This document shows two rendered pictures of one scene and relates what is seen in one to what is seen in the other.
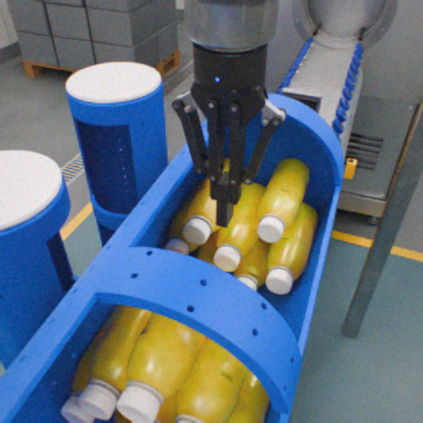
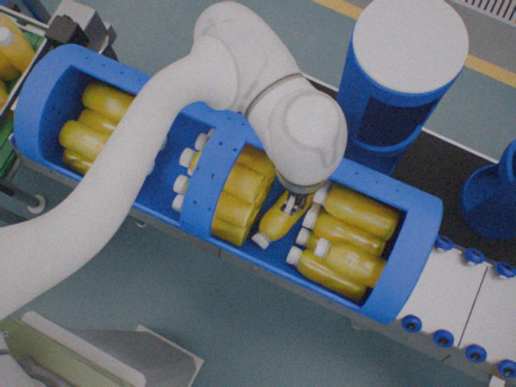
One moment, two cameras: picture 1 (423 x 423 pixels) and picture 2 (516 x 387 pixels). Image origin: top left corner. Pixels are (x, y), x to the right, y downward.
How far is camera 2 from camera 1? 0.85 m
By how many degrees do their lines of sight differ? 54
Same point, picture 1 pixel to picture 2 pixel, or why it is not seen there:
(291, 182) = (362, 268)
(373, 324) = not seen: outside the picture
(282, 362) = (191, 219)
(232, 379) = not seen: hidden behind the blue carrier
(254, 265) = (314, 243)
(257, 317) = (202, 203)
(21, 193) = (400, 65)
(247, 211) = (345, 235)
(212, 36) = not seen: hidden behind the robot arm
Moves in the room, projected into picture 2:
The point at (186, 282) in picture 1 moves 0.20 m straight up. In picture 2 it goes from (213, 167) to (197, 128)
